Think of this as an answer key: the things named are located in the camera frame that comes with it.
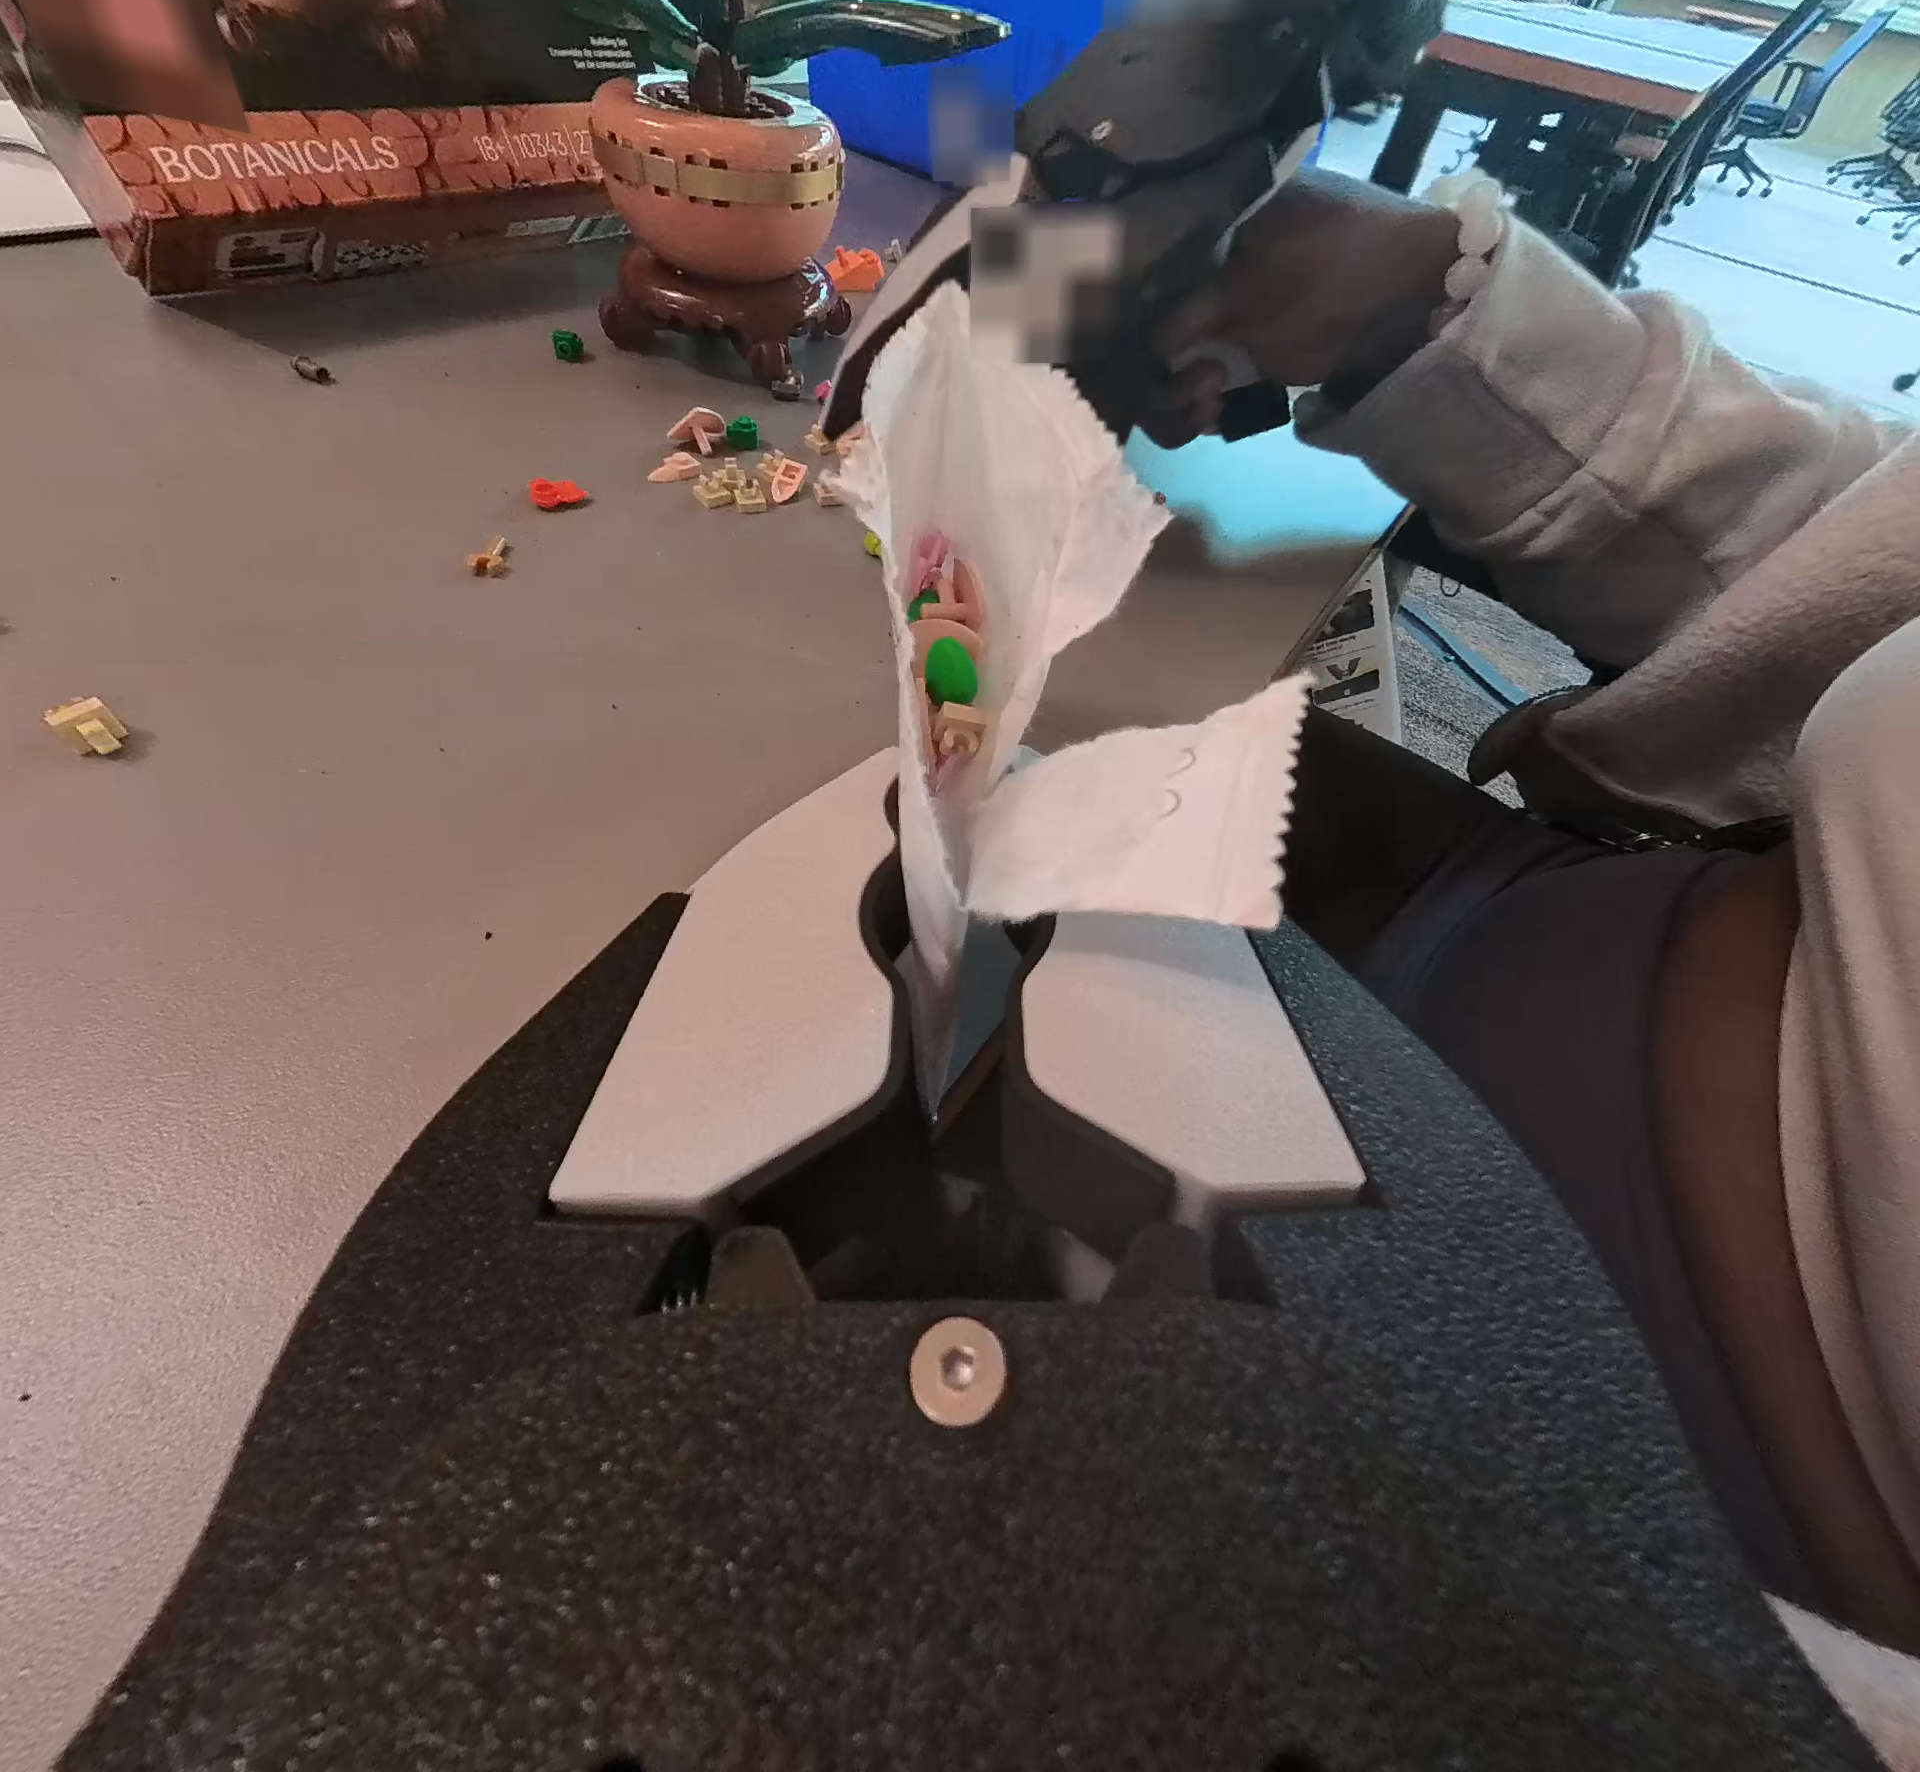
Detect grey desk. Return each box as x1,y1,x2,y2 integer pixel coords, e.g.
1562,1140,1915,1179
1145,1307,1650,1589
0,98,1428,1772

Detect blue plastic bin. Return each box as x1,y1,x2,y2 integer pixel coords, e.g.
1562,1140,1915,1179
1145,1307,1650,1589
802,0,1120,187

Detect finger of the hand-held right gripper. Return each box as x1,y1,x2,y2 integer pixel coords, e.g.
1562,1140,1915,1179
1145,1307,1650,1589
818,155,1027,436

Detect dark toy brick set box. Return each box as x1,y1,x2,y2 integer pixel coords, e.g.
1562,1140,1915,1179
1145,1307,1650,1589
0,0,632,302

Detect person's dark trousers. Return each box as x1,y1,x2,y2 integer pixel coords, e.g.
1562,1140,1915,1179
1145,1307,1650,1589
1282,705,1803,1594

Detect toy brick orchid pot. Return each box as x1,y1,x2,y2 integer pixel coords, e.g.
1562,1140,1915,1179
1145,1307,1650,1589
532,0,1014,398

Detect white pictogram label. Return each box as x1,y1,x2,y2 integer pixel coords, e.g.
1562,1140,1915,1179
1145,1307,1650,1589
1303,548,1410,746

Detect white bead bracelet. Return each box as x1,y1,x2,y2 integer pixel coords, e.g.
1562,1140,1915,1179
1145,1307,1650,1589
1425,174,1511,334

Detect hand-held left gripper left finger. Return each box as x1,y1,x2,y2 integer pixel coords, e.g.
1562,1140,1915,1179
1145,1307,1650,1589
547,765,925,1225

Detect cluster of tan pink pieces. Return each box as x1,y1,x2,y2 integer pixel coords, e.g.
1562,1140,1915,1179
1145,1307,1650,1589
645,404,859,518

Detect white paper bag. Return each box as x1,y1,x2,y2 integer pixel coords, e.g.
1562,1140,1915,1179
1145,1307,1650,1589
833,284,1320,1129

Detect wood-edged office desk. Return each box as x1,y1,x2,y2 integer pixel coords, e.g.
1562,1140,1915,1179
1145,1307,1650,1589
1373,0,1795,205

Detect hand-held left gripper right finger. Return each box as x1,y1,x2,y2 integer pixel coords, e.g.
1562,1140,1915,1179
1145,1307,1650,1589
992,907,1371,1232

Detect metal key ring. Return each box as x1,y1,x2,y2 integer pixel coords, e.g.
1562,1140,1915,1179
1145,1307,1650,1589
1574,812,1795,855

